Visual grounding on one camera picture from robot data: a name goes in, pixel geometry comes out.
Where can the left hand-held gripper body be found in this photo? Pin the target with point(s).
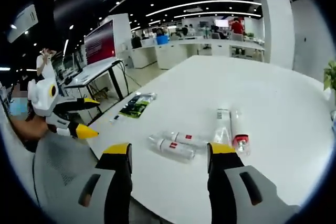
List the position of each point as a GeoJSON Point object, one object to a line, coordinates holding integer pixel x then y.
{"type": "Point", "coordinates": [42, 98]}

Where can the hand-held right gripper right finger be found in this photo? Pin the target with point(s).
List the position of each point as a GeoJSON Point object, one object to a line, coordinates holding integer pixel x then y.
{"type": "Point", "coordinates": [218, 182]}

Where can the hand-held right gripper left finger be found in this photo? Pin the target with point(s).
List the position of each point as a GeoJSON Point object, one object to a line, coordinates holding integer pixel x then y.
{"type": "Point", "coordinates": [119, 182]}

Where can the small red-label skincare bottle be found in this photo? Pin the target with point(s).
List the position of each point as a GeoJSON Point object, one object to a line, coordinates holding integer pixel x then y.
{"type": "Point", "coordinates": [174, 147]}
{"type": "Point", "coordinates": [187, 138]}

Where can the red-capped white skincare bottle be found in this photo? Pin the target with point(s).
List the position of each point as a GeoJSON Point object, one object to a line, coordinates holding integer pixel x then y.
{"type": "Point", "coordinates": [240, 132]}

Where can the clear skincare tube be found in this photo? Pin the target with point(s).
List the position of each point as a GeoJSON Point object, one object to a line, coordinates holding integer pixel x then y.
{"type": "Point", "coordinates": [222, 124]}

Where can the grey mesh office chair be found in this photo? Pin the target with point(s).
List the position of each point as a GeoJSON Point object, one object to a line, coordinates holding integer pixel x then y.
{"type": "Point", "coordinates": [63, 161]}

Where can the white desk with black legs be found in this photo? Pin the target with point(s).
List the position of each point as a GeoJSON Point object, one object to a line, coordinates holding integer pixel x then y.
{"type": "Point", "coordinates": [94, 70]}

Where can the green and black packet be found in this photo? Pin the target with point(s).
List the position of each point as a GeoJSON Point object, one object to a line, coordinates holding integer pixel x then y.
{"type": "Point", "coordinates": [136, 104]}

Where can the large red display screen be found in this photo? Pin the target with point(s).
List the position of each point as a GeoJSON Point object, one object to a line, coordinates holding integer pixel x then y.
{"type": "Point", "coordinates": [101, 41]}

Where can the ceiling air conditioner unit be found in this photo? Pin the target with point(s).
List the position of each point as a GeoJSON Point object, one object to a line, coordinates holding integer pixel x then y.
{"type": "Point", "coordinates": [22, 23]}

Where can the blue bin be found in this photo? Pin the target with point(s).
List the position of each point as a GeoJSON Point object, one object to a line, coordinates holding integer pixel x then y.
{"type": "Point", "coordinates": [162, 40]}

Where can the long white counter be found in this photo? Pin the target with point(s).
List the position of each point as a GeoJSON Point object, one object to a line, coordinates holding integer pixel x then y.
{"type": "Point", "coordinates": [194, 47]}

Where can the green potted plant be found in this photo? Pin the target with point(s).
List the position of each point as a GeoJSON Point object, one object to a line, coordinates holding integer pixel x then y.
{"type": "Point", "coordinates": [330, 73]}

